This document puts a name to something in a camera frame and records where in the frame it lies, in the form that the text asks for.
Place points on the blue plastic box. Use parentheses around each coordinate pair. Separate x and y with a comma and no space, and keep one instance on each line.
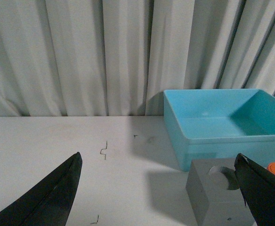
(220,123)

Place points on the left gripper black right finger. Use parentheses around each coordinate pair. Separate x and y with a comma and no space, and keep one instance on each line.
(257,186)

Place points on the white curtain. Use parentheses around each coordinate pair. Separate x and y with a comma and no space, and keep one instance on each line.
(116,57)

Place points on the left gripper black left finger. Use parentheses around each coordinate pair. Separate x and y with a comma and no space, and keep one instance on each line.
(50,201)

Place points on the gray block with round hole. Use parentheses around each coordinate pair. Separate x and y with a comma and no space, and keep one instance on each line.
(215,195)

